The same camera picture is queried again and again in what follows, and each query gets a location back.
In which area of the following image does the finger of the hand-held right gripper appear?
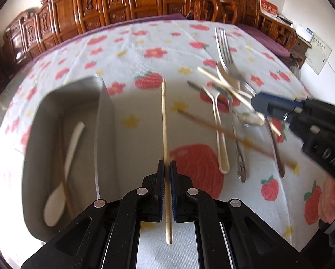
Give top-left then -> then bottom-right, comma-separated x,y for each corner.
268,105 -> 297,121
253,92 -> 306,110

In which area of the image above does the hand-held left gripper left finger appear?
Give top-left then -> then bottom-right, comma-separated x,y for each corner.
20,160 -> 165,269

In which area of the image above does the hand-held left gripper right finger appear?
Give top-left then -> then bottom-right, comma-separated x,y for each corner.
171,161 -> 315,269

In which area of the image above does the steel spoon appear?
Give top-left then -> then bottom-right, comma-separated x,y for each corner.
239,111 -> 286,178

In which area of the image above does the white plastic spoon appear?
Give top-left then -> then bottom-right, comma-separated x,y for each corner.
43,121 -> 86,227
216,61 -> 253,99

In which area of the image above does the light bamboo chopstick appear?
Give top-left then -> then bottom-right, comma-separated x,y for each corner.
161,78 -> 174,245
197,66 -> 286,139

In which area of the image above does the silver metal tray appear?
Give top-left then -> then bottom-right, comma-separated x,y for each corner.
21,74 -> 123,243

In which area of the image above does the person's right hand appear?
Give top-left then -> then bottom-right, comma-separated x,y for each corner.
319,178 -> 335,225

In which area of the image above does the grey round object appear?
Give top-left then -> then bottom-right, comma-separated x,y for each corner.
289,58 -> 303,77

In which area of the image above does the wooden side table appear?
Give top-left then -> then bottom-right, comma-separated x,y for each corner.
290,38 -> 311,68

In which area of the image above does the small steel fork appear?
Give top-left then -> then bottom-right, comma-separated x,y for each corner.
187,81 -> 248,182

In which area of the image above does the purple seat cushion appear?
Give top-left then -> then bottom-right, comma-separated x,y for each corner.
237,22 -> 292,58

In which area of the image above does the wooden armchair with purple cushion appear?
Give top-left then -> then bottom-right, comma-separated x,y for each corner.
256,11 -> 298,51

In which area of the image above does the large steel fork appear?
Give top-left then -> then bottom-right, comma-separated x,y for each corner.
215,27 -> 256,96

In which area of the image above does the white device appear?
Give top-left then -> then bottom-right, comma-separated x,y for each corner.
294,24 -> 315,41

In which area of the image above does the red box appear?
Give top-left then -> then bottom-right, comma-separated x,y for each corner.
259,0 -> 279,17

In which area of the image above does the floral printed tablecloth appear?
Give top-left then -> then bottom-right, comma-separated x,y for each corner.
0,19 -> 320,269

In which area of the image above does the carved wooden cabinet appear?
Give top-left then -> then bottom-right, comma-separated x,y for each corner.
4,0 -> 261,68

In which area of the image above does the white wall chart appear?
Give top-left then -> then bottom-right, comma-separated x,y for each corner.
305,35 -> 333,75

